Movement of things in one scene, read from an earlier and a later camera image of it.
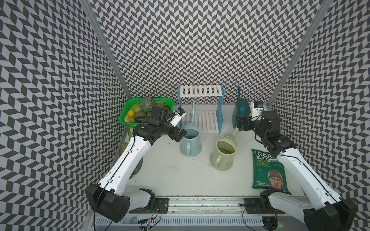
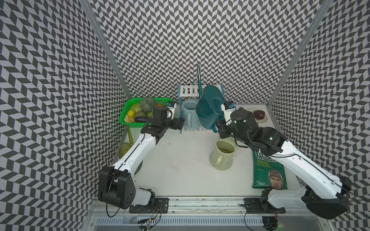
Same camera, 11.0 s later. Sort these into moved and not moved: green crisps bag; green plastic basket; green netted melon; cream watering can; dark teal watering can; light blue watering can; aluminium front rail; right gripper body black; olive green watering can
Moved: dark teal watering can; right gripper body black; light blue watering can
Not moved: green netted melon; green plastic basket; aluminium front rail; cream watering can; green crisps bag; olive green watering can
